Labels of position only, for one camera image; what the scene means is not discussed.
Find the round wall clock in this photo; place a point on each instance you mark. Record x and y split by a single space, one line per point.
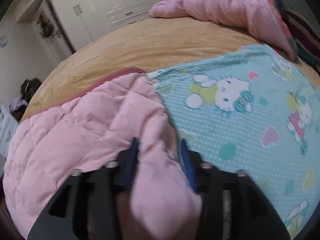
3 41

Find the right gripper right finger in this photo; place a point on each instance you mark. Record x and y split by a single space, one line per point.
233 206

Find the bags hanging on door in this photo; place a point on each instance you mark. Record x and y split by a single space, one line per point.
46 28

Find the white drawer chest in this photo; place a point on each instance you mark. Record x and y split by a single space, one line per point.
8 128

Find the white wardrobe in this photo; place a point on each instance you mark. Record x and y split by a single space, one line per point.
85 21

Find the pink quilted jacket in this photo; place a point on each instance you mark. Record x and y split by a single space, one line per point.
87 132

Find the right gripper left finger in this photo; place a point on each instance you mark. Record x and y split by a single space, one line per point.
86 203

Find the black bag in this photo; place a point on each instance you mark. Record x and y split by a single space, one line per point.
29 88

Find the purple clothes pile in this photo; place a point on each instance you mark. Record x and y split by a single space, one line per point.
17 103

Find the hello kitty blue blanket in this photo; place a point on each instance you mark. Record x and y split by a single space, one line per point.
251 110

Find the pink crumpled duvet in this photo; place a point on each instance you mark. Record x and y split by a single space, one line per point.
261 18

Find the tan bed sheet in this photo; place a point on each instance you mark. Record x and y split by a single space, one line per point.
147 46

